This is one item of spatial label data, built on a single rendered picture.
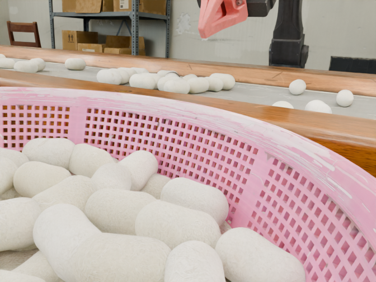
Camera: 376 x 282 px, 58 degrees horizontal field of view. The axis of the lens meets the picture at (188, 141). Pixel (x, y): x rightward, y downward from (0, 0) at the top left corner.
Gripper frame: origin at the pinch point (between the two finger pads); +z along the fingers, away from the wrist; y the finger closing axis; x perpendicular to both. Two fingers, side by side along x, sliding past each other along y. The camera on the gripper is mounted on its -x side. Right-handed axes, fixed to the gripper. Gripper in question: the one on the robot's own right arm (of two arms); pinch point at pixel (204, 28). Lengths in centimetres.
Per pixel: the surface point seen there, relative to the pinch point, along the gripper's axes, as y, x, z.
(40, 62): -32.4, 6.6, 1.5
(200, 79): -1.3, 5.7, 2.3
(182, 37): -138, 147, -170
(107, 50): -191, 134, -135
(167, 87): -2.9, 3.0, 6.4
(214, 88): -0.6, 8.5, 1.1
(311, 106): 13.4, 0.6, 8.4
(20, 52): -60, 17, -10
